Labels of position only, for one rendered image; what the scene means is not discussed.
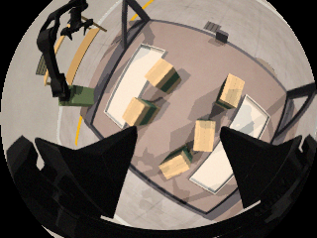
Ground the tan rectangular block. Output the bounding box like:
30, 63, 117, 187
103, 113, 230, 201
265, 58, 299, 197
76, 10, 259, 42
122, 97, 160, 126
159, 143, 194, 179
193, 120, 215, 152
144, 58, 181, 94
214, 73, 245, 110

